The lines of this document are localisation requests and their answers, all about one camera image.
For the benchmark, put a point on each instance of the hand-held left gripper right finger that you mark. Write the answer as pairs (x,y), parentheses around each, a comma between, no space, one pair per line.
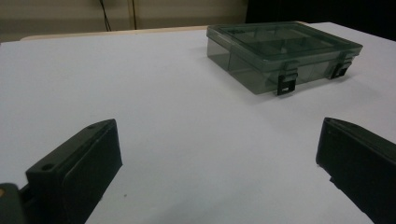
(361,161)

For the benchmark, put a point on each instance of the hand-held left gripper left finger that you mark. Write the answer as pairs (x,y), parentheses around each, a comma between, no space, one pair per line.
(81,174)

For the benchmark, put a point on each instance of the clear grey compartment box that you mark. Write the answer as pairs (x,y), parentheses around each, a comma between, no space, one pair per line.
(249,59)

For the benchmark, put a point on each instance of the white table sheet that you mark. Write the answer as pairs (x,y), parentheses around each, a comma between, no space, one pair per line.
(186,124)

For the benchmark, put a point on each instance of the black curtain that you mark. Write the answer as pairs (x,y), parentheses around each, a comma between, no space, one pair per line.
(327,12)

